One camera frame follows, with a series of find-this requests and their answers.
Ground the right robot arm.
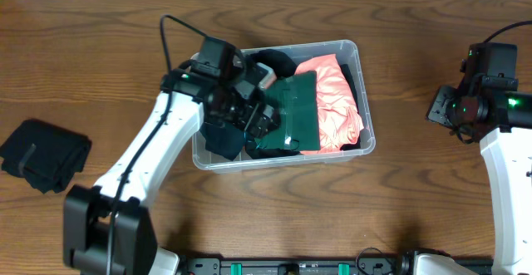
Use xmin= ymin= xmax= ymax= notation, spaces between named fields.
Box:
xmin=426 ymin=42 xmax=531 ymax=274

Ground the dark navy cloth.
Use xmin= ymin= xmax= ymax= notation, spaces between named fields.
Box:
xmin=200 ymin=124 xmax=246 ymax=160

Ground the black garment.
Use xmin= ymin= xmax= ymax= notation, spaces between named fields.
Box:
xmin=245 ymin=49 xmax=358 ymax=160

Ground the dark green shirt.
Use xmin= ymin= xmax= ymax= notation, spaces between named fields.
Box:
xmin=255 ymin=71 xmax=321 ymax=152

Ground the clear plastic storage bin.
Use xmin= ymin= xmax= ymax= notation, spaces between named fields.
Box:
xmin=191 ymin=40 xmax=377 ymax=174

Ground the black cloth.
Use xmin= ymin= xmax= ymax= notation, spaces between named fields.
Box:
xmin=1 ymin=119 xmax=91 ymax=194

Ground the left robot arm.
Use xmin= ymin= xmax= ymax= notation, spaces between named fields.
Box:
xmin=63 ymin=37 xmax=280 ymax=275

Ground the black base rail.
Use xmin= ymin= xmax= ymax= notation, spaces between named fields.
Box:
xmin=176 ymin=248 xmax=434 ymax=275

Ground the pink shirt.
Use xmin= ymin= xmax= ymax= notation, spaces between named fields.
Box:
xmin=296 ymin=54 xmax=364 ymax=155

